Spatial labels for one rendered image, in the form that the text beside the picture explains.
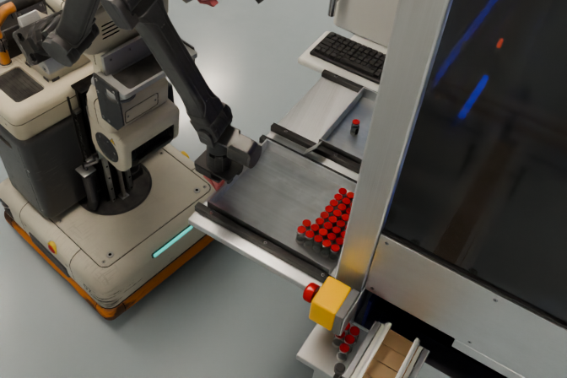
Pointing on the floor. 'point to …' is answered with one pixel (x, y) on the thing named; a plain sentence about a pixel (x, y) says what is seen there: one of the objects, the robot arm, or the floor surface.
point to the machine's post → (397, 105)
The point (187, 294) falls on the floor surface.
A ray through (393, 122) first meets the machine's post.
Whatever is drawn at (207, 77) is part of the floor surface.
